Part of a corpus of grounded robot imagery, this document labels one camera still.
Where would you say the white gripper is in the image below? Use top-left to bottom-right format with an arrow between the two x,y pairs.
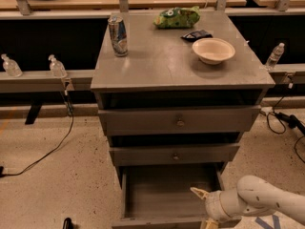
190,187 -> 238,229

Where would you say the grey bottom drawer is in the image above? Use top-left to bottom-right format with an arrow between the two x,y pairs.
112,164 -> 224,229

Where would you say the grey drawer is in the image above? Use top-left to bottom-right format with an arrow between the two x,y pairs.
109,143 -> 239,167
112,164 -> 224,229
98,105 -> 260,136

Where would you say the grey middle drawer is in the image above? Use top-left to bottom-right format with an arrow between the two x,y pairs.
109,143 -> 239,167

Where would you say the grey wooden drawer cabinet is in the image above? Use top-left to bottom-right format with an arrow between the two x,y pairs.
90,10 -> 276,189

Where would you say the grey top drawer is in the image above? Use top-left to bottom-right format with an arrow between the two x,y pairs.
98,105 -> 260,136

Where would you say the black object bottom edge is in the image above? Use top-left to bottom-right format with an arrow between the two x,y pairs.
62,218 -> 73,229

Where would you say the white bowl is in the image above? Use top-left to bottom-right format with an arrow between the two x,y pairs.
193,38 -> 235,65

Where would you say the dark blue snack packet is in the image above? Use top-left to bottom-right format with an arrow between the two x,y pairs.
182,30 -> 213,42

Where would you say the clear water bottle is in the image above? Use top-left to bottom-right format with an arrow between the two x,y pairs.
265,43 -> 285,71

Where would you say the green chip bag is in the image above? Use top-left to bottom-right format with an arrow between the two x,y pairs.
153,6 -> 200,29

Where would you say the silver blue drink can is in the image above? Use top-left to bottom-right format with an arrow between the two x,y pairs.
108,15 -> 128,56

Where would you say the clear pump bottle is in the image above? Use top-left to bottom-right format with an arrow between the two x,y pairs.
49,54 -> 67,78
1,53 -> 22,77

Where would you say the clear pump bottle far left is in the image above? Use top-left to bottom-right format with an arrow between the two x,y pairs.
1,53 -> 22,77

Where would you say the black cable right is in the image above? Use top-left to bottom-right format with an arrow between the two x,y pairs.
266,83 -> 305,164

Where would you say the black floor cable left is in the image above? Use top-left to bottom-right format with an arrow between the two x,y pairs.
0,79 -> 75,178

